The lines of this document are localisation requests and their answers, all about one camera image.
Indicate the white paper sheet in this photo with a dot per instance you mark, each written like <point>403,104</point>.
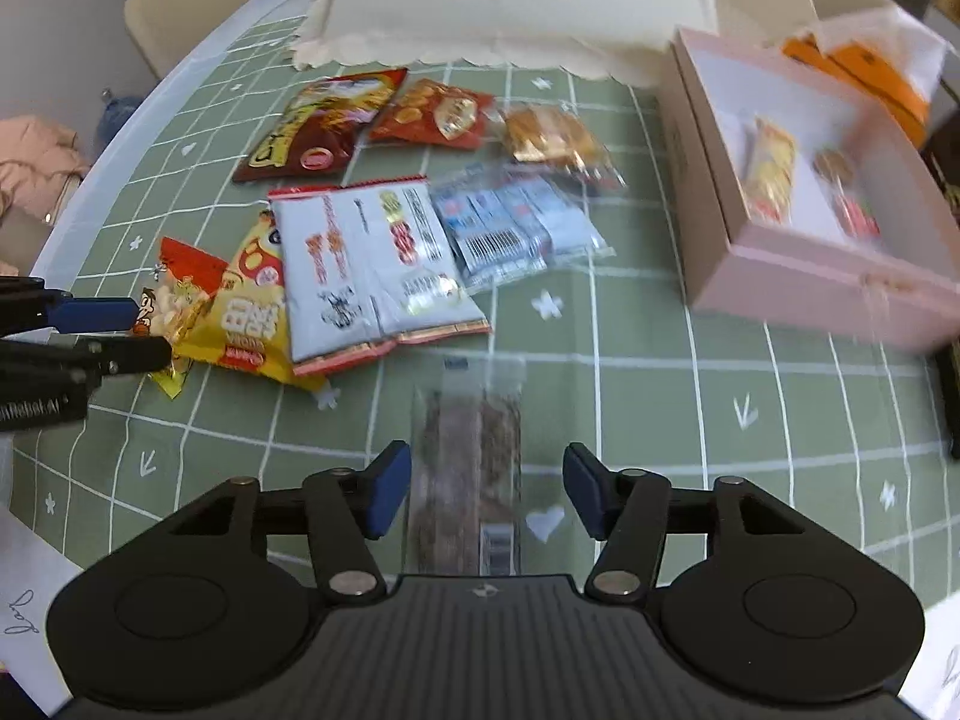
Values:
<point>30,585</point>
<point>941,660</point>

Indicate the black flat object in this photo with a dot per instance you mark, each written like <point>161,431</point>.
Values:
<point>949,397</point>

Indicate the yellow snack stick packet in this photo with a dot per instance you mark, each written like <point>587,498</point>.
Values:
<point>772,172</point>

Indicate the yellow snack bag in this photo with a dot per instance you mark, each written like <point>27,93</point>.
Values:
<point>251,315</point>

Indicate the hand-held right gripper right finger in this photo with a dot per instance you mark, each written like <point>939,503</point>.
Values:
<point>585,491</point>

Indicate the silver snack packet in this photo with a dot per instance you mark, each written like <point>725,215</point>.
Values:
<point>510,221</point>

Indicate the black gold-printed box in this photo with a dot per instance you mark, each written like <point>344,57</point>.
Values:
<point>946,172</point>

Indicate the dark red snack bag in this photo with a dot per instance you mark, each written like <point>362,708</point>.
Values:
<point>322,120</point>

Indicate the blue fuzzy object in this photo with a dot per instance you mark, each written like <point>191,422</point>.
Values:
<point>120,116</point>

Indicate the small red clear packet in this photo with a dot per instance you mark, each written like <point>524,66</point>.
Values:
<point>847,202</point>

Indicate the small red-yellow snack packet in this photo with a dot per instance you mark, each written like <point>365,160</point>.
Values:
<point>180,292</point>

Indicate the cream printed cloth bag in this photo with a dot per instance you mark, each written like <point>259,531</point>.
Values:
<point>525,22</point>

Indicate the green grid tablecloth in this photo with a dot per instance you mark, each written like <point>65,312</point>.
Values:
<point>675,405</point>

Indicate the orange and white bag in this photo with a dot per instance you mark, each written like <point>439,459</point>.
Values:
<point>877,75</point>

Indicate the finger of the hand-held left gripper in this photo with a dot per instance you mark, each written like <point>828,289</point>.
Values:
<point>97,315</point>
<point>131,356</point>

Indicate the clear packet of brown bar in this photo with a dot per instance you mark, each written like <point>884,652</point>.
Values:
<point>461,465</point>

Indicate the clear packet of golden pastry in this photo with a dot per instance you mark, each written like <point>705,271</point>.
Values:
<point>547,135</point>

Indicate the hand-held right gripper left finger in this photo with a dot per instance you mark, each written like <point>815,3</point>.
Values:
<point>386,491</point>

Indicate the orange-red snack packet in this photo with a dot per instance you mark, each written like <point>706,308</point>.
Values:
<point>427,116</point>

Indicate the white snack packet red edges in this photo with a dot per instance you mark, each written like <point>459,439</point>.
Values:
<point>352,270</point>

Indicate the pink box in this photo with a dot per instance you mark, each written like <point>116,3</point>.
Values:
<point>787,270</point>

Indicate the pink clothing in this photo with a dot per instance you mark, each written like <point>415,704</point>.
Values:
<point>37,165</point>

